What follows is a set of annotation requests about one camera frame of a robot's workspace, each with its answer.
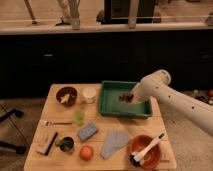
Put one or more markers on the wooden block eraser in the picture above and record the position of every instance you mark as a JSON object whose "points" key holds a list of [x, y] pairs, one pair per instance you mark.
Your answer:
{"points": [[45, 142]]}

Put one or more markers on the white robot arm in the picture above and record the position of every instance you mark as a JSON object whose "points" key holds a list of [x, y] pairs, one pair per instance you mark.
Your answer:
{"points": [[157, 85]]}

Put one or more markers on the black office chair base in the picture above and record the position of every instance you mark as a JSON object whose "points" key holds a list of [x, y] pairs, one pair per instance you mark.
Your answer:
{"points": [[14, 138]]}

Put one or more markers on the orange fruit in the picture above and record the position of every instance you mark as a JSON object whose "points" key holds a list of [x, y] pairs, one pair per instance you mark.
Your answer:
{"points": [[86, 153]]}

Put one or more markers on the green plastic tray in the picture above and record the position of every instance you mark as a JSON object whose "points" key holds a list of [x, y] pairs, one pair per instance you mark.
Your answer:
{"points": [[116, 100]]}

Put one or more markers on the dark grape bunch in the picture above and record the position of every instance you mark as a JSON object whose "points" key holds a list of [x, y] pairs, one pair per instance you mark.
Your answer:
{"points": [[127, 97]]}

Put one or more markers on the small green cup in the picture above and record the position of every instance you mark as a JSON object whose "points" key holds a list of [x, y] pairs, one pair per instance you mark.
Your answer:
{"points": [[79, 117]]}

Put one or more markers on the dark brown bowl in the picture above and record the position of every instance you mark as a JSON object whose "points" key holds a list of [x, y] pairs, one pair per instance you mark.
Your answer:
{"points": [[67, 90]]}

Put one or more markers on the grey folded cloth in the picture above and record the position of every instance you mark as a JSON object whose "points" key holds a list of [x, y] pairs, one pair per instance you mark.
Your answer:
{"points": [[114, 140]]}

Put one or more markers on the metal fork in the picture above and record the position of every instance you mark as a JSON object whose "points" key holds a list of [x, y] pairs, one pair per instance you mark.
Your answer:
{"points": [[51, 123]]}

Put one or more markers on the dark cup with greens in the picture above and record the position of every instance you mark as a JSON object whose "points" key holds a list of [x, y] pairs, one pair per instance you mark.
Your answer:
{"points": [[66, 144]]}

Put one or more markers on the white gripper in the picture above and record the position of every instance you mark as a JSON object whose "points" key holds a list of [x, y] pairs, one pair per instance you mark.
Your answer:
{"points": [[139, 94]]}

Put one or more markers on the white dish brush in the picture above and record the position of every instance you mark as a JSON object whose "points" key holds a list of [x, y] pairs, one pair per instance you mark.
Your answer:
{"points": [[137, 158]]}

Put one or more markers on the orange bowl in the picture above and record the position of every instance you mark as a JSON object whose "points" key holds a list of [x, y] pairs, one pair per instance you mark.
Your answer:
{"points": [[152, 158]]}

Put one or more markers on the white item in bowl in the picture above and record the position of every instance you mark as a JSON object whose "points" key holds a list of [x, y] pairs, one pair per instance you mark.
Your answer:
{"points": [[65, 98]]}

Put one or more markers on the blue sponge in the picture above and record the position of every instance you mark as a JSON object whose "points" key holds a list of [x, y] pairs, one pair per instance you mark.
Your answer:
{"points": [[88, 131]]}

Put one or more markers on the white paper cup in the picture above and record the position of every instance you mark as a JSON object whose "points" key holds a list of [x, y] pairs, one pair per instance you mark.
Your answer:
{"points": [[89, 94]]}

